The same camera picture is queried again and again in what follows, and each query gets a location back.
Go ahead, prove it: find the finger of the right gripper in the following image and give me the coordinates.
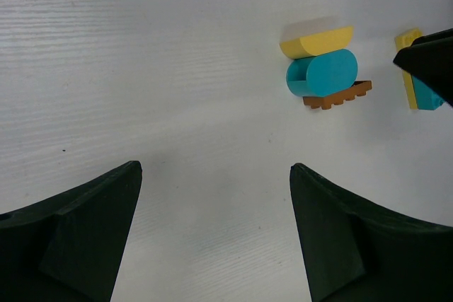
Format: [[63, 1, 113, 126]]
[[394, 29, 452, 105]]

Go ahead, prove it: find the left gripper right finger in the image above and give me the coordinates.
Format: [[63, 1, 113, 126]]
[[289, 163, 452, 301]]

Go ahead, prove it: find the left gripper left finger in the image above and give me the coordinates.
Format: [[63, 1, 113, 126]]
[[1, 161, 142, 301]]

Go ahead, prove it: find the brown long lego plate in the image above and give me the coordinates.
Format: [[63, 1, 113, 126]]
[[303, 81, 372, 110]]

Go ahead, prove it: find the yellow half-round lego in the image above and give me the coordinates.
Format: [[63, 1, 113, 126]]
[[280, 25, 354, 59]]

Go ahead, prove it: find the teal rounded lego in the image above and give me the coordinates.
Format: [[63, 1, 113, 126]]
[[286, 49, 358, 98]]

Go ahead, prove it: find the yellow lego brick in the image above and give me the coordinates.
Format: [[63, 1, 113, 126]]
[[394, 28, 423, 110]]

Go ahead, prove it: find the teal lego brick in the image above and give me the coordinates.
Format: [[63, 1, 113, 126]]
[[412, 76, 444, 110]]

